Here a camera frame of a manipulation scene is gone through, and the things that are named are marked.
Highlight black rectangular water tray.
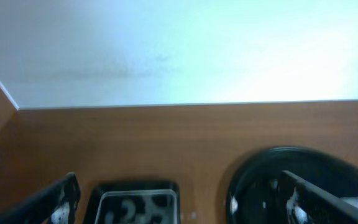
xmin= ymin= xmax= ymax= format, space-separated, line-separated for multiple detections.
xmin=83 ymin=179 xmax=181 ymax=224

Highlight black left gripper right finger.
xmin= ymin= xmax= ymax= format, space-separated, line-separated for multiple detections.
xmin=277 ymin=170 xmax=358 ymax=223

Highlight round black serving tray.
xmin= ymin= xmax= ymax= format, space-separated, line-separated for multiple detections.
xmin=226 ymin=147 xmax=358 ymax=224

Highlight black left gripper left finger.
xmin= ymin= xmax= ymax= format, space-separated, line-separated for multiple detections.
xmin=0 ymin=172 xmax=81 ymax=223

